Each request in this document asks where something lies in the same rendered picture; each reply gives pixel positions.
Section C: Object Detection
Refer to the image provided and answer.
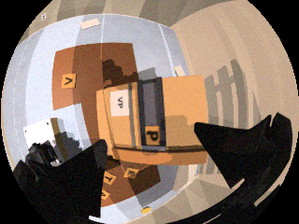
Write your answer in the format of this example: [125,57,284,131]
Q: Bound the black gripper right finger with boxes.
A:
[193,115,272,189]

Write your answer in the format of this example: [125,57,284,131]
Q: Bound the white paper ticket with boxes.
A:
[109,89,130,116]

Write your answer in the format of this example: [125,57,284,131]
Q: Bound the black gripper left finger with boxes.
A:
[27,139,108,217]

